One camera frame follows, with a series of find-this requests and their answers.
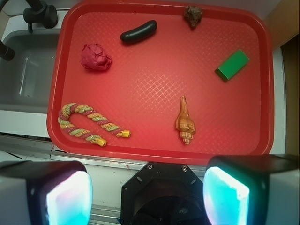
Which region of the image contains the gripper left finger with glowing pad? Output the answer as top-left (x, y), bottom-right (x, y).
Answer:
top-left (0, 161), bottom-right (93, 225)

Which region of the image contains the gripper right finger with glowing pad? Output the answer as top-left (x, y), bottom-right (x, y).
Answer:
top-left (203, 154), bottom-right (300, 225)

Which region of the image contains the dark green plastic pickle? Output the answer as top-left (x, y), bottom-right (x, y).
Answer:
top-left (120, 20), bottom-right (158, 44)

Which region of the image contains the brown striped spiral seashell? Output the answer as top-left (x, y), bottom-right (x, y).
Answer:
top-left (175, 95), bottom-right (196, 146)

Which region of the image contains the grey sink basin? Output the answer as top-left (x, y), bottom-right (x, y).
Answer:
top-left (0, 29), bottom-right (60, 113)

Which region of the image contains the green rectangular block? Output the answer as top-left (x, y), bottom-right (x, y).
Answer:
top-left (215, 50), bottom-right (250, 82)

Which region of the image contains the red plastic tray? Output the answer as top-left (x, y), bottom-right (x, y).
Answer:
top-left (47, 0), bottom-right (274, 165)

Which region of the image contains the crumpled red paper ball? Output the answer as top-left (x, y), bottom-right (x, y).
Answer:
top-left (81, 44), bottom-right (113, 71)

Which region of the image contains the black faucet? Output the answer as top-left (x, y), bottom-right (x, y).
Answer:
top-left (0, 0), bottom-right (58, 61)

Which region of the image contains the brown rough rock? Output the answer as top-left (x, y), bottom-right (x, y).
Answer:
top-left (183, 6), bottom-right (203, 29)

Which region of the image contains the twisted multicolour rope toy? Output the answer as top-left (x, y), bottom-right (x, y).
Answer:
top-left (57, 103), bottom-right (131, 147)

